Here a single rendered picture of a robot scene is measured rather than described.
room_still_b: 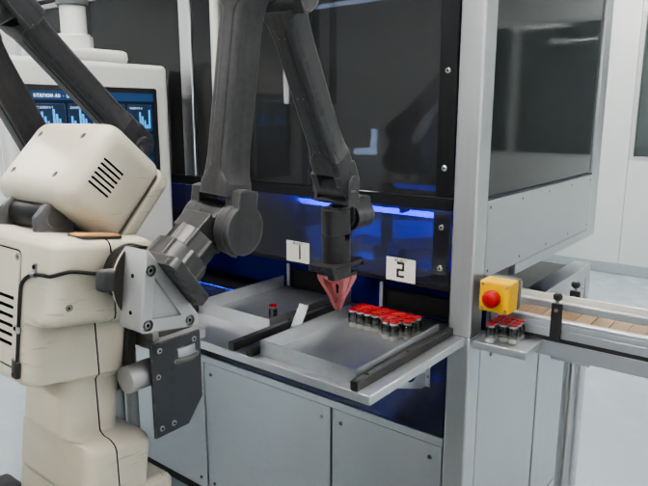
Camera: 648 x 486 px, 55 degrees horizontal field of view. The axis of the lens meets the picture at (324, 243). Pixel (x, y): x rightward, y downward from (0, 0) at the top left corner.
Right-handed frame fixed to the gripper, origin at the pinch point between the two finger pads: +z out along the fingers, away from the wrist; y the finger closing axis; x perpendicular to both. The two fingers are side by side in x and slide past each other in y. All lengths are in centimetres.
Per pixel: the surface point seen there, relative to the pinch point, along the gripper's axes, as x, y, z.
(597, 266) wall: 73, 492, 110
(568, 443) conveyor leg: -32, 49, 43
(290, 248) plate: 44, 36, 1
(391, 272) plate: 9.6, 35.9, 2.8
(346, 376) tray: -3.4, -2.0, 13.6
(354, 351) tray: 4.7, 12.2, 15.0
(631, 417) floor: -17, 206, 108
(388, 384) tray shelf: -10.2, 2.6, 15.2
